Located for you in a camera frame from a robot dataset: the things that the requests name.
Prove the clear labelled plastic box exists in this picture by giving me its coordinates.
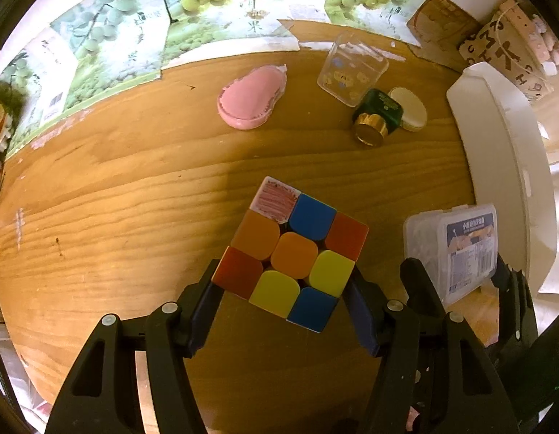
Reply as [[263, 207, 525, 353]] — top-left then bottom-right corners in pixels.
[[402, 203, 499, 310]]

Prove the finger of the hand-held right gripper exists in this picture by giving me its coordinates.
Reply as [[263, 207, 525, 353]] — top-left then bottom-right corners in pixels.
[[399, 257, 447, 322], [490, 253, 540, 354]]

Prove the floral plush doll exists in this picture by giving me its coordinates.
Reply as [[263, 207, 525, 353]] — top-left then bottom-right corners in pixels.
[[533, 13, 559, 64]]

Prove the multicoloured puzzle cube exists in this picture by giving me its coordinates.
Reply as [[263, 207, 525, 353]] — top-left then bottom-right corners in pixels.
[[212, 175, 371, 335]]

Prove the brown printed cardboard box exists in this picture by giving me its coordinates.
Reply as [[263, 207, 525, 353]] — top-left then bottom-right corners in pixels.
[[406, 0, 481, 71]]

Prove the clear plastic cup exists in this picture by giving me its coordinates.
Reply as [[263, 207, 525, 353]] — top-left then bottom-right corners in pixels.
[[316, 31, 391, 108]]

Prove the white storage bin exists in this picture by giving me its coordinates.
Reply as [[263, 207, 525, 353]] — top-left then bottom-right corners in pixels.
[[446, 61, 558, 294]]

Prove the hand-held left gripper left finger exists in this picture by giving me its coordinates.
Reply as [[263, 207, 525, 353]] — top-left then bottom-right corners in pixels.
[[44, 259, 223, 434]]

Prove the brown lettered paper bag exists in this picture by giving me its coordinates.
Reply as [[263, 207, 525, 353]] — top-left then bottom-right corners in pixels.
[[458, 11, 551, 105]]

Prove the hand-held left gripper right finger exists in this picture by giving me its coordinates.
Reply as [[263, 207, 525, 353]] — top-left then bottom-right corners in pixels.
[[345, 264, 517, 434]]

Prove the green bottle with gold cap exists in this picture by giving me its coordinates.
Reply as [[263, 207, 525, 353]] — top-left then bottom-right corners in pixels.
[[351, 88, 404, 148]]

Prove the pink pencil case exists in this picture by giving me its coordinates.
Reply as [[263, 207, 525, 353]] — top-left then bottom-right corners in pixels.
[[496, 0, 547, 46]]

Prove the cream round compact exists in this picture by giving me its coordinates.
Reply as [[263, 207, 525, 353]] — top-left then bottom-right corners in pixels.
[[388, 87, 428, 133]]

